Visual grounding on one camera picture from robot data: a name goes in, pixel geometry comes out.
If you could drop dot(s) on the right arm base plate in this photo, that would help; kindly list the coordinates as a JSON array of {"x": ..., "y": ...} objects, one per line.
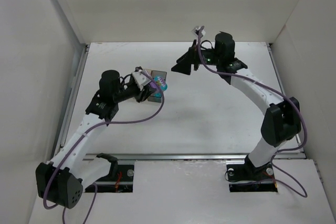
[{"x": 243, "y": 178}]

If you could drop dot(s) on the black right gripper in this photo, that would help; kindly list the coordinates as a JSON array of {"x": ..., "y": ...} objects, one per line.
[{"x": 192, "y": 57}]

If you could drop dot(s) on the purple lego brick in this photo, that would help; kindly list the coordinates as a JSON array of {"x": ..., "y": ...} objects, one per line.
[{"x": 153, "y": 85}]

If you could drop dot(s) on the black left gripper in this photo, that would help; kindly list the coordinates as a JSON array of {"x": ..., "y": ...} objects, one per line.
[{"x": 143, "y": 94}]

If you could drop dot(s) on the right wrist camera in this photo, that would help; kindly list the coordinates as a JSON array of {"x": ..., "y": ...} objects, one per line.
[{"x": 198, "y": 31}]

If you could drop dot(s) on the front aluminium rail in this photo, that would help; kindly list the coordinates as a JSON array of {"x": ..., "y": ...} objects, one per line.
[{"x": 190, "y": 157}]

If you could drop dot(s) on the round teal printed lego tile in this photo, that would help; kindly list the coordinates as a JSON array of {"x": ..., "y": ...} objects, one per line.
[{"x": 162, "y": 84}]

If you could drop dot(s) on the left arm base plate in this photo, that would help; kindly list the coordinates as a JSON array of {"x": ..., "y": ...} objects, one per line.
[{"x": 119, "y": 179}]

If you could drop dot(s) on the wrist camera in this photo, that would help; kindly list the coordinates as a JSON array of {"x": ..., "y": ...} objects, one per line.
[
  {"x": 141, "y": 78},
  {"x": 198, "y": 31}
]

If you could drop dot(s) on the left aluminium rail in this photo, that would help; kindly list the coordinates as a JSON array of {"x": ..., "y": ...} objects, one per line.
[{"x": 66, "y": 112}]

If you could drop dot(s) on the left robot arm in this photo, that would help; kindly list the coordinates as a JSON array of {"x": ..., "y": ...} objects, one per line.
[{"x": 61, "y": 180}]

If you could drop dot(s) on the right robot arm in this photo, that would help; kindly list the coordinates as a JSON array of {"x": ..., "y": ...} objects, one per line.
[{"x": 282, "y": 119}]

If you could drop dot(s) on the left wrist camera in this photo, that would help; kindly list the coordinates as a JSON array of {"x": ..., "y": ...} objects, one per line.
[{"x": 141, "y": 78}]

